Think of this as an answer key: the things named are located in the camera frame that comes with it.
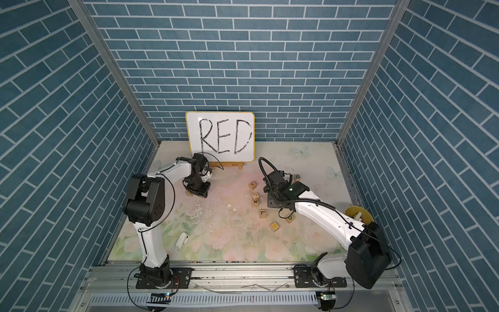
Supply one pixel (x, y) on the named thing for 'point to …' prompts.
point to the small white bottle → (182, 239)
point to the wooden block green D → (290, 219)
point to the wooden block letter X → (252, 184)
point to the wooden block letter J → (255, 195)
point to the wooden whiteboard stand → (240, 164)
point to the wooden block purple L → (263, 213)
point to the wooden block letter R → (188, 194)
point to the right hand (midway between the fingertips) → (275, 200)
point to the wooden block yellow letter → (274, 226)
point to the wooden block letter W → (255, 202)
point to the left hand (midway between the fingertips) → (207, 194)
